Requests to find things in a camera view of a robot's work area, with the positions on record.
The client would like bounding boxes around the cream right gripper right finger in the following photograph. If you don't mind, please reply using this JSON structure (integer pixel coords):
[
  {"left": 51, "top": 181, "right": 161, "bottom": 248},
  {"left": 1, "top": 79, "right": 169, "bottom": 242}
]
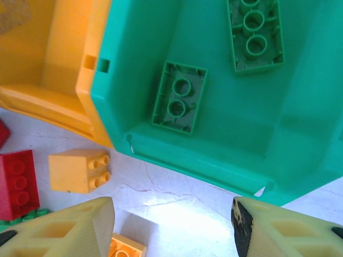
[{"left": 230, "top": 196, "right": 343, "bottom": 257}]

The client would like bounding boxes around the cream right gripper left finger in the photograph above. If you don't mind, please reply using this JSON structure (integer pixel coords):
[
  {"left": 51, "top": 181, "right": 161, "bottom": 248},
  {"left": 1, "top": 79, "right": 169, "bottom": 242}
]
[{"left": 0, "top": 196, "right": 116, "bottom": 257}]

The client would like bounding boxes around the yellow cube lego brick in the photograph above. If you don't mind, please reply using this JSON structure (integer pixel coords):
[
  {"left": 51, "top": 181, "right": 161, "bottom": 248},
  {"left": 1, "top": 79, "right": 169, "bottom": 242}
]
[{"left": 48, "top": 149, "right": 112, "bottom": 194}]

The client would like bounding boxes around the red lego brick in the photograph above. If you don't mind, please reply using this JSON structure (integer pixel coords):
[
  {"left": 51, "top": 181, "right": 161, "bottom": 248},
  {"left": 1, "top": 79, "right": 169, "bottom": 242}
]
[
  {"left": 0, "top": 149, "right": 41, "bottom": 222},
  {"left": 0, "top": 119, "right": 11, "bottom": 149}
]

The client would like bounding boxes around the green plastic bin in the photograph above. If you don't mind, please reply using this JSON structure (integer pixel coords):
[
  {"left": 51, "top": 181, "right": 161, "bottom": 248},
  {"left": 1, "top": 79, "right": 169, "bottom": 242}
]
[{"left": 90, "top": 0, "right": 343, "bottom": 207}]

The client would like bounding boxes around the short green lego brick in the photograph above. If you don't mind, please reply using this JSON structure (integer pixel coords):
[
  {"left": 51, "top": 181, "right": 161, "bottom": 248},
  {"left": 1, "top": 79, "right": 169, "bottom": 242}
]
[{"left": 151, "top": 61, "right": 209, "bottom": 134}]

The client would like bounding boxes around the yellow plastic bin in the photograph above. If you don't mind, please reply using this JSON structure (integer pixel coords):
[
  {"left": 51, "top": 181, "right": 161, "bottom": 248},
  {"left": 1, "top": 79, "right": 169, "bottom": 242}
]
[{"left": 0, "top": 0, "right": 115, "bottom": 149}]

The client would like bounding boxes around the long green lego brick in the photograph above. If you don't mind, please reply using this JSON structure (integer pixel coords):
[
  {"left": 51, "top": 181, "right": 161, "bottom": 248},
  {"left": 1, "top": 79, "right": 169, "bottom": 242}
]
[{"left": 227, "top": 0, "right": 285, "bottom": 73}]

